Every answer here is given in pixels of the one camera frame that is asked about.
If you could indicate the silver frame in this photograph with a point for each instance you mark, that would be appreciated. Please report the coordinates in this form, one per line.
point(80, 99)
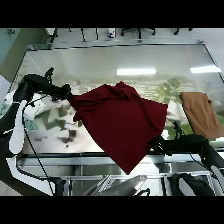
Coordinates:
point(126, 186)

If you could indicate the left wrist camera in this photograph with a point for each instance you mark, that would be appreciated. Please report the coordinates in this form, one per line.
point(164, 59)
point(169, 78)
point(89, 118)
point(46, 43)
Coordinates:
point(49, 73)

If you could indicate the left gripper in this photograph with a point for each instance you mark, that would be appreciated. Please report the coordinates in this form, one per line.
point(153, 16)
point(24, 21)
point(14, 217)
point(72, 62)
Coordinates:
point(61, 91)

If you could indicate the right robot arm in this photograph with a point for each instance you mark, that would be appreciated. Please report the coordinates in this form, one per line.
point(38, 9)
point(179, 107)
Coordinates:
point(193, 142)

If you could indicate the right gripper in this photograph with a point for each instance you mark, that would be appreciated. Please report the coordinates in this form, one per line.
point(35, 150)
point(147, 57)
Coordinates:
point(164, 146)

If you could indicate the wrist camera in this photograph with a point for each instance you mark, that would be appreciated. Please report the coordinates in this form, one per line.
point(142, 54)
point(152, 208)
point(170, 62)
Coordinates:
point(49, 73)
point(177, 130)

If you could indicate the white garment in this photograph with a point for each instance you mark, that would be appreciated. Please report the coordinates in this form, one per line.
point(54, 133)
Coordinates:
point(35, 108)

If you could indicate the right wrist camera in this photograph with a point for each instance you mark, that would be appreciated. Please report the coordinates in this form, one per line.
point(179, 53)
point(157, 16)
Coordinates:
point(177, 130)

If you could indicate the dark red T-shirt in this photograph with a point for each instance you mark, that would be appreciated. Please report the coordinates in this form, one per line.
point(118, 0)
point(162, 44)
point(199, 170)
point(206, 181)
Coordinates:
point(123, 123)

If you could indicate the pale green garment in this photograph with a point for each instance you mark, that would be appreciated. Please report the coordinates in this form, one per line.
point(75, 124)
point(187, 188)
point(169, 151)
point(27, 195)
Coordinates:
point(31, 125)

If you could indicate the brown garment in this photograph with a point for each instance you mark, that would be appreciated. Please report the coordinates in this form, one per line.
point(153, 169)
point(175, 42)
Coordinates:
point(201, 115)

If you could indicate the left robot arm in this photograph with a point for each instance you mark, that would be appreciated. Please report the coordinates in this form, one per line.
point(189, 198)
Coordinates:
point(16, 130)

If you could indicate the black office chair base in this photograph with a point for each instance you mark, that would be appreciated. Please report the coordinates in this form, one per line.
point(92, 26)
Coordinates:
point(139, 31)

